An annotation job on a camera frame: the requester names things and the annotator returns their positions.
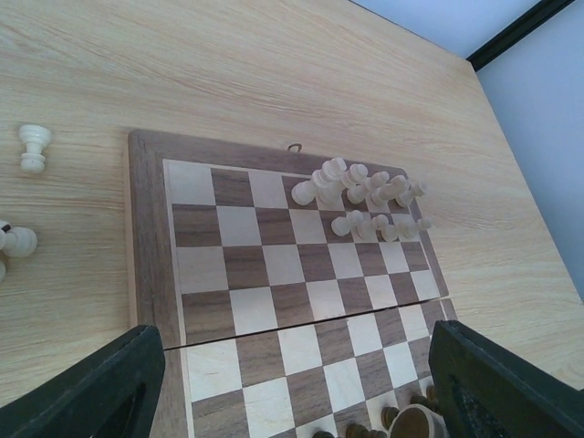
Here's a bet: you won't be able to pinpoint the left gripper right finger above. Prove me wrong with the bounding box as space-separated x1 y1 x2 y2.
429 320 583 437

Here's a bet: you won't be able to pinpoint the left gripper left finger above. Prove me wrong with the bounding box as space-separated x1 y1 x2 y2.
1 325 165 437

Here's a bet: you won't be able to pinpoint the light knight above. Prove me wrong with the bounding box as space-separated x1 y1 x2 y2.
395 182 428 208

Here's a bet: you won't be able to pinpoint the light wooden chess piece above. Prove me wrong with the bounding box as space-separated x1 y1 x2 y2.
347 171 390 204

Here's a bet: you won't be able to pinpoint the light king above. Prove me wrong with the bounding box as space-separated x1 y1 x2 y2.
312 157 347 204

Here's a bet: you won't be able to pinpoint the light rook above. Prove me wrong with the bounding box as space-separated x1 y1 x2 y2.
18 124 52 174

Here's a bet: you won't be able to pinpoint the dark chess pieces front row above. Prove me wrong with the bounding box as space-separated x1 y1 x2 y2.
338 382 450 437

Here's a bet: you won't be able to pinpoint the wooden chess board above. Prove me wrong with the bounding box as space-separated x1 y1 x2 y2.
125 130 455 437

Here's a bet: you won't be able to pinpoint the light pawn on board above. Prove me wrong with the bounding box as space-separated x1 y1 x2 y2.
291 180 318 205

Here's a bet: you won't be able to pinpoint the left light piece pair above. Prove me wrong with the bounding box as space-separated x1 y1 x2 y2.
1 220 37 281

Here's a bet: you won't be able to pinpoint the light pawns second row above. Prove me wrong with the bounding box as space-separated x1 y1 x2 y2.
330 211 433 242

